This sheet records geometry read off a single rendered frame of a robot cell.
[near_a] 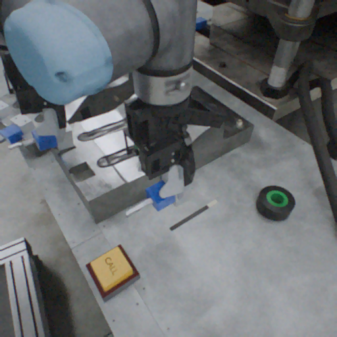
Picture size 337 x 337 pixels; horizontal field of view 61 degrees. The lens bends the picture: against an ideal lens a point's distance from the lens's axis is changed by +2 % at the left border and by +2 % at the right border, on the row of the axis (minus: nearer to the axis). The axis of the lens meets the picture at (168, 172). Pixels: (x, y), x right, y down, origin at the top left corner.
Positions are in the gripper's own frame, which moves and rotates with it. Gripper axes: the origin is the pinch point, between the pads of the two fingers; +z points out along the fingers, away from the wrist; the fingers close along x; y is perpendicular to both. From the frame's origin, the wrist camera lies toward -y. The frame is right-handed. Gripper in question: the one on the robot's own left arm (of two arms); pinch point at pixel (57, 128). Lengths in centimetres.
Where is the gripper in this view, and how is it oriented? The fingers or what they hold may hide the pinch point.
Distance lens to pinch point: 70.5
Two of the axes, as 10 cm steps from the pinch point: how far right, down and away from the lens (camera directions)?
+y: -8.0, 3.4, -4.9
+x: 5.6, 7.0, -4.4
